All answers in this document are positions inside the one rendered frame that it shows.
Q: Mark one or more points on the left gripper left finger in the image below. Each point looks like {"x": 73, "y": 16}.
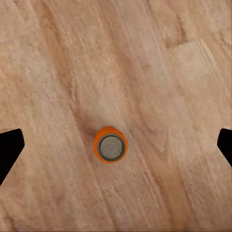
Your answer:
{"x": 11, "y": 145}

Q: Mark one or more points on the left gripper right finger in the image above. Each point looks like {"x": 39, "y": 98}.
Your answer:
{"x": 224, "y": 143}

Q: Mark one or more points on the can of soda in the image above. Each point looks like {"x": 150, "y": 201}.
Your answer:
{"x": 110, "y": 145}

